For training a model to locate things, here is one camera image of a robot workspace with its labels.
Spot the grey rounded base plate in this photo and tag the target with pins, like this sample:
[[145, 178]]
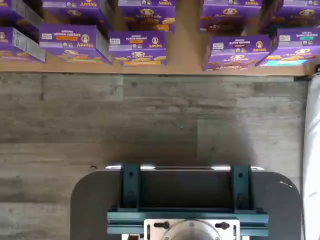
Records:
[[95, 205]]

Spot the white backdrop sheet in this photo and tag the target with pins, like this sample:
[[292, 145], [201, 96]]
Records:
[[312, 150]]

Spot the teal metal mounting frame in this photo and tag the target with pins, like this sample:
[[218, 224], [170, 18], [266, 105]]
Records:
[[130, 187]]

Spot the purple Annie's snack box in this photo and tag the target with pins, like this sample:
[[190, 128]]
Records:
[[72, 11], [297, 15], [147, 15], [70, 40], [295, 42], [230, 15], [237, 50], [15, 12], [17, 42], [137, 45]]

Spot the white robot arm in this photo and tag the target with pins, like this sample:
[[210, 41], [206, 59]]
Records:
[[191, 232]]

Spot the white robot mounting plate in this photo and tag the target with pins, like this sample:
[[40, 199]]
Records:
[[155, 235]]

